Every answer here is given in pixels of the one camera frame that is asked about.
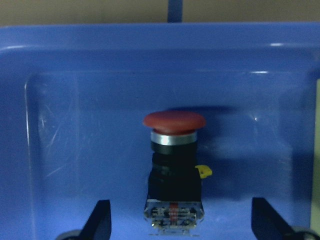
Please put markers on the blue plastic tray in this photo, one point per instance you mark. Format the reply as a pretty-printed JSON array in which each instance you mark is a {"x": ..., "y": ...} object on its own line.
[{"x": 72, "y": 103}]

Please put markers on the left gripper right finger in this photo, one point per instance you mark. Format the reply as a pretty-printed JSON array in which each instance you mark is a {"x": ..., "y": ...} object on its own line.
[{"x": 267, "y": 223}]

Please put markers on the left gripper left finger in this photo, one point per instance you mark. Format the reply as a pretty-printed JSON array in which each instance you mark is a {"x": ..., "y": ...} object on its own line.
[{"x": 99, "y": 223}]

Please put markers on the red emergency stop button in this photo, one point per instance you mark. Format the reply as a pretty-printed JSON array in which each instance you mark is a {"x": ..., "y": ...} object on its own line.
[{"x": 174, "y": 196}]

